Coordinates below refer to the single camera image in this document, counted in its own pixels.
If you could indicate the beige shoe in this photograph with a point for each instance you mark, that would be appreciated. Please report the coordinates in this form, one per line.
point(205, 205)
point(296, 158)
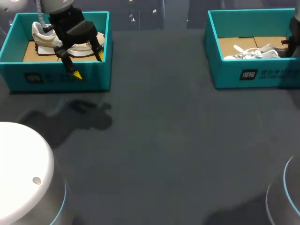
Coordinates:
point(47, 38)

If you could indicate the teal box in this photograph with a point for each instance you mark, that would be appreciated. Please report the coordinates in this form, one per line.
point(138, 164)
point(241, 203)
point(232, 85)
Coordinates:
point(253, 70)
point(55, 70)

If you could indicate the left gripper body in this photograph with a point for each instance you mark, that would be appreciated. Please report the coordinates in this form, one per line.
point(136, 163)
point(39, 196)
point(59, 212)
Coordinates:
point(70, 25)

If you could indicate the white grey shoe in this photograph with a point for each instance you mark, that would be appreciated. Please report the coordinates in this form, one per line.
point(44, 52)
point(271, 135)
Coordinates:
point(255, 53)

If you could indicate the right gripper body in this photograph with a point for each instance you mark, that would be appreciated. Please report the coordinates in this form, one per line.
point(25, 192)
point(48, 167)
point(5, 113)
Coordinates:
point(294, 37)

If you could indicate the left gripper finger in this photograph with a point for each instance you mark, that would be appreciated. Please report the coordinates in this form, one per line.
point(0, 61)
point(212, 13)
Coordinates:
point(68, 62)
point(99, 50)

